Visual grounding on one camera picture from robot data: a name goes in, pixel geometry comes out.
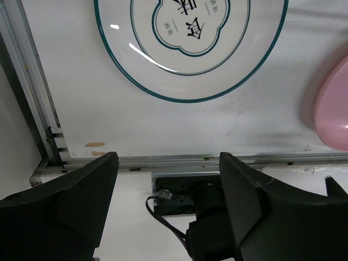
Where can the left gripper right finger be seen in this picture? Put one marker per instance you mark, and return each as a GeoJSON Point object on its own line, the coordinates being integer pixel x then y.
{"type": "Point", "coordinates": [272, 220]}

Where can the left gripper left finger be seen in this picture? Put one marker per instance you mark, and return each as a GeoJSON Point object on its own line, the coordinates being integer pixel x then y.
{"type": "Point", "coordinates": [62, 219]}

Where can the pink plastic plate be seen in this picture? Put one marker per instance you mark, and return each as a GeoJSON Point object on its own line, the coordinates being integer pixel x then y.
{"type": "Point", "coordinates": [330, 109]}

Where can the white plate teal line pattern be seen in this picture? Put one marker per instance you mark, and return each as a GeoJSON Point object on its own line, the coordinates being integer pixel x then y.
{"type": "Point", "coordinates": [189, 51]}

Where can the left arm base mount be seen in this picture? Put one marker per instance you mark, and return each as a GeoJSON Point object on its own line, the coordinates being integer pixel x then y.
{"type": "Point", "coordinates": [181, 189]}

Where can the aluminium table frame rail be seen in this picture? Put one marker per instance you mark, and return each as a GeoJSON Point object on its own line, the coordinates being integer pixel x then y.
{"type": "Point", "coordinates": [84, 106]}

